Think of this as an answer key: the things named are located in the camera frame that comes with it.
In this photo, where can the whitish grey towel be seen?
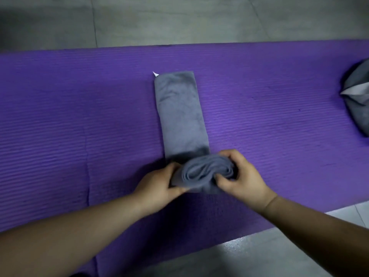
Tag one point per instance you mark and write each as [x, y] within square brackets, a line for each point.
[357, 90]

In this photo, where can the person's right forearm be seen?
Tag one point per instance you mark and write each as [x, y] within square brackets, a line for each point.
[317, 236]

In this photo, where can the person's right hand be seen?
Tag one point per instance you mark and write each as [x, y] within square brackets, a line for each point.
[248, 184]

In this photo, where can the purple yoga mat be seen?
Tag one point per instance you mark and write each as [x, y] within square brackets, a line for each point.
[274, 126]

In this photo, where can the person's left hand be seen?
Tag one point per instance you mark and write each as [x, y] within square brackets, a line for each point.
[152, 190]

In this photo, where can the dark grey tagged towel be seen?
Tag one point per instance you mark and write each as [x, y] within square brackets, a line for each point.
[181, 112]

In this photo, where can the person's left forearm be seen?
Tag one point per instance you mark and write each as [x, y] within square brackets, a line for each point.
[63, 242]

